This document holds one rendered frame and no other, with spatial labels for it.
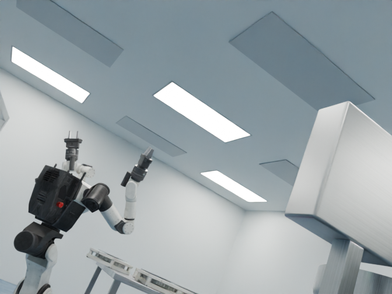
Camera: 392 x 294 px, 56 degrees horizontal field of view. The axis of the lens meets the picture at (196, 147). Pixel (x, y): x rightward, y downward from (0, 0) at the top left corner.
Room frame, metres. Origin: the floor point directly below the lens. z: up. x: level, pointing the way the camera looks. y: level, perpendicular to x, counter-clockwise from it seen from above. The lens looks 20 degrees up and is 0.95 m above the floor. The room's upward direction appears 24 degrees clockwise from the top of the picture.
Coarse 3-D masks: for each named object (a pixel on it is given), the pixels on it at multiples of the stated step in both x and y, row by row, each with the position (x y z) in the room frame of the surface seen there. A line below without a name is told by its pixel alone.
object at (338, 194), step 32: (320, 128) 0.65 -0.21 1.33; (352, 128) 0.61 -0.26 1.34; (320, 160) 0.62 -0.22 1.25; (352, 160) 0.62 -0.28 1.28; (384, 160) 0.65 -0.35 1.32; (320, 192) 0.60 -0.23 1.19; (352, 192) 0.62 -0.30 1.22; (384, 192) 0.65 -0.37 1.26; (320, 224) 0.62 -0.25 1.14; (352, 224) 0.63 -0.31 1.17; (384, 224) 0.66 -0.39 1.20; (352, 256) 0.64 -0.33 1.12; (384, 256) 0.67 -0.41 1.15; (320, 288) 0.67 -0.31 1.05; (352, 288) 0.64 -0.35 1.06
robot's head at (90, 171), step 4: (80, 168) 2.34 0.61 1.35; (84, 168) 2.32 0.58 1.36; (88, 168) 2.30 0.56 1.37; (92, 168) 2.31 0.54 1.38; (80, 172) 2.34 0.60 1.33; (84, 172) 2.31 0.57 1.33; (88, 172) 2.30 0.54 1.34; (92, 172) 2.33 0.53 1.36; (76, 176) 2.34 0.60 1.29; (80, 176) 2.33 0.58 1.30; (88, 176) 2.32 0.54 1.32; (92, 176) 2.34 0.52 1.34
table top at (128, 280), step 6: (96, 264) 3.33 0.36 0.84; (102, 264) 2.98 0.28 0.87; (108, 270) 2.58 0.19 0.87; (114, 270) 2.66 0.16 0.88; (114, 276) 2.32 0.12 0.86; (120, 276) 2.32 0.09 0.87; (126, 276) 2.44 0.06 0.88; (126, 282) 2.33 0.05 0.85; (132, 282) 2.34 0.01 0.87; (138, 282) 2.38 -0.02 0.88; (138, 288) 2.35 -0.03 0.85; (144, 288) 2.36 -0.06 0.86; (150, 288) 2.37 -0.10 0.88
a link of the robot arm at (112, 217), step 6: (108, 210) 2.24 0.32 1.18; (114, 210) 2.26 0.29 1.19; (108, 216) 2.26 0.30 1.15; (114, 216) 2.28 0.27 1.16; (120, 216) 2.31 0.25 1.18; (108, 222) 2.30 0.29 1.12; (114, 222) 2.29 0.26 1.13; (120, 222) 2.30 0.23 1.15; (126, 222) 2.32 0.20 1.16; (114, 228) 2.32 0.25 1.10; (120, 228) 2.32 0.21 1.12; (126, 228) 2.32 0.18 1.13; (132, 228) 2.35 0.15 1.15
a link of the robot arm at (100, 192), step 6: (96, 186) 2.20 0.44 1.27; (102, 186) 2.19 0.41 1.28; (90, 192) 2.18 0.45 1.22; (96, 192) 2.16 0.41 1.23; (102, 192) 2.18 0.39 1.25; (96, 198) 2.14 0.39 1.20; (102, 198) 2.17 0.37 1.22; (108, 198) 2.22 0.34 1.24; (102, 204) 2.21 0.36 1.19; (108, 204) 2.22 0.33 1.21; (102, 210) 2.23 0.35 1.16
